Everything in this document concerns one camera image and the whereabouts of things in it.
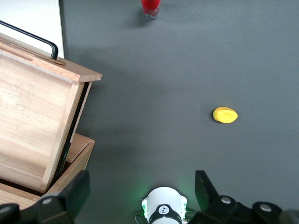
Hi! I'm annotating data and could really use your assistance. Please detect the black metal drawer handle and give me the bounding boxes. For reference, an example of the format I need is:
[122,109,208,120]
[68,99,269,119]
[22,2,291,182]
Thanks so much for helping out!
[0,20,59,60]

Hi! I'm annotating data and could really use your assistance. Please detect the red bottle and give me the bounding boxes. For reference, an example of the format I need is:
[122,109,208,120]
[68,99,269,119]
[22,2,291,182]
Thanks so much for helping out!
[141,0,162,20]

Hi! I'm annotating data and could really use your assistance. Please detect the yellow lemon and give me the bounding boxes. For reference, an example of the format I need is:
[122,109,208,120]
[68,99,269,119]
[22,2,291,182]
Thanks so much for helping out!
[212,106,239,124]

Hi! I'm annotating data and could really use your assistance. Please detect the wooden drawer cabinet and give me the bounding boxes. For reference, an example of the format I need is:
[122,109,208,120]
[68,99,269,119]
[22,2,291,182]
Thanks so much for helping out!
[0,133,95,210]

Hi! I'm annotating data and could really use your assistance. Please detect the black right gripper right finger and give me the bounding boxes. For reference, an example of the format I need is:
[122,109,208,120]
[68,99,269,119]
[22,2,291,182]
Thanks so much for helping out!
[186,170,299,224]

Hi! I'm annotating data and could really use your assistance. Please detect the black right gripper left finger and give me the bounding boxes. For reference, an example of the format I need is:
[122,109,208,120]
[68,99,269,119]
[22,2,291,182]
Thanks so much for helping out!
[0,170,91,224]

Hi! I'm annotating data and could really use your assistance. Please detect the wooden drawer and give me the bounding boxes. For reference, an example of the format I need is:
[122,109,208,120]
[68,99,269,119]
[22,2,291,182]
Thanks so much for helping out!
[0,32,103,194]

